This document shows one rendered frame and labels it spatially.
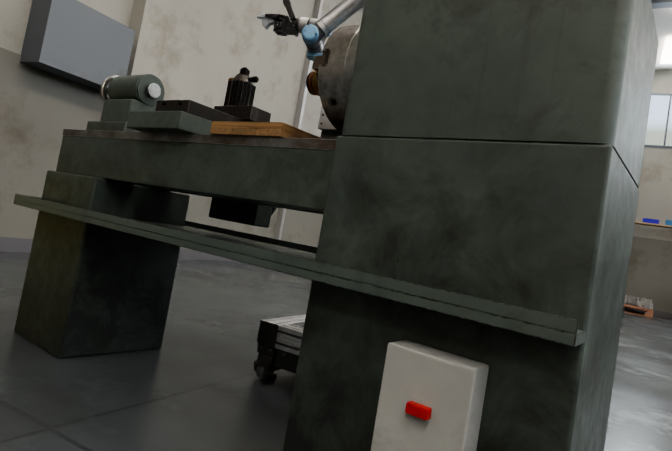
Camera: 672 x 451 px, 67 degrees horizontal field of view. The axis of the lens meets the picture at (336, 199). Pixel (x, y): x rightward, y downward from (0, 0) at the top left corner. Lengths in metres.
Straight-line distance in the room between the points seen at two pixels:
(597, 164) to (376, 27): 0.60
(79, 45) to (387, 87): 3.96
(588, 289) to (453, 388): 0.29
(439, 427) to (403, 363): 0.12
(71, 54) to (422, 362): 4.29
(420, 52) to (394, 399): 0.73
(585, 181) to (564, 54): 0.24
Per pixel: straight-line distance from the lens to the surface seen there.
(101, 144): 2.18
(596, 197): 0.99
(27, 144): 4.97
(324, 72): 1.41
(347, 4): 2.36
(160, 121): 1.76
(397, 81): 1.19
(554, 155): 1.01
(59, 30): 4.85
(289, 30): 2.52
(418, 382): 1.01
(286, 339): 2.06
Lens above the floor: 0.64
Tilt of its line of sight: 3 degrees up
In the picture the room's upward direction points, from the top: 10 degrees clockwise
